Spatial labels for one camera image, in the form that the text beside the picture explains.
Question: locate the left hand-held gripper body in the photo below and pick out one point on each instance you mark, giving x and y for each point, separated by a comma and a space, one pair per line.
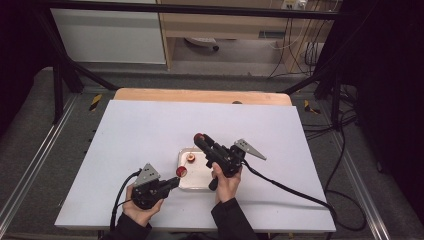
146, 195

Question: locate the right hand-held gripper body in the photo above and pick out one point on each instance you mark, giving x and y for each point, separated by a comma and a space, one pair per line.
226, 160

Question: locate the clear square tray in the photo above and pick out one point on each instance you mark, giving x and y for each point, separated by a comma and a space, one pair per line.
196, 176

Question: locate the person's left hand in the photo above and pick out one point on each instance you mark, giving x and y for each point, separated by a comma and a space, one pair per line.
140, 216

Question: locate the person's right hand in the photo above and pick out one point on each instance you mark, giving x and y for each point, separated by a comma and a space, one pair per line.
228, 188

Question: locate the yellow black tape strip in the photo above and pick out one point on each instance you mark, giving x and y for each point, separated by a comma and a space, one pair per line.
96, 101
308, 106

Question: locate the white chair base with caster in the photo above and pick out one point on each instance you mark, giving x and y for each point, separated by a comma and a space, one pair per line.
200, 40

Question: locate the light wooden desk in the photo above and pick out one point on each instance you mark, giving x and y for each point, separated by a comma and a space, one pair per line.
216, 25

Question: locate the grey box under desk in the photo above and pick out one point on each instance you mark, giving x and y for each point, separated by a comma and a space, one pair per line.
271, 34

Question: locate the black metal stand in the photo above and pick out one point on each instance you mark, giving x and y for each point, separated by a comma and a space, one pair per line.
58, 83
336, 100

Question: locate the black metal crossbar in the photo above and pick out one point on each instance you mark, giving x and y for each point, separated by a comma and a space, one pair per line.
200, 9

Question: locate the white cabinet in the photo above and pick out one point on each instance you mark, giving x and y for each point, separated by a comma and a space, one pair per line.
110, 36

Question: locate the white power strip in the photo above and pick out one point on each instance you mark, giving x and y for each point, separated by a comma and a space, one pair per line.
293, 4

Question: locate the black curtain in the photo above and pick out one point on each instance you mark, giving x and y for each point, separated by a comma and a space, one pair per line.
390, 83
20, 50

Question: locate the aluminium floor rail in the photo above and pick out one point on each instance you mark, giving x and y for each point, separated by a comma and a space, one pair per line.
33, 160
360, 186

